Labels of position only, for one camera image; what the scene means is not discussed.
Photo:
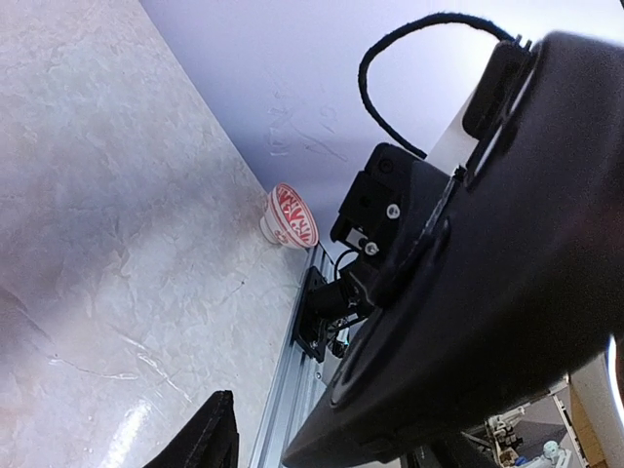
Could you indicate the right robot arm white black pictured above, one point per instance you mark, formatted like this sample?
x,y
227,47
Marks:
x,y
483,285

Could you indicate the front aluminium rail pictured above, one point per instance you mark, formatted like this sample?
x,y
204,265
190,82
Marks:
x,y
298,383

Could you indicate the red white patterned dish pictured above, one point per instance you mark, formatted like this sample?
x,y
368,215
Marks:
x,y
288,221

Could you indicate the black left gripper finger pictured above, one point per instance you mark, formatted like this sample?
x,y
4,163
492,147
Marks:
x,y
209,439

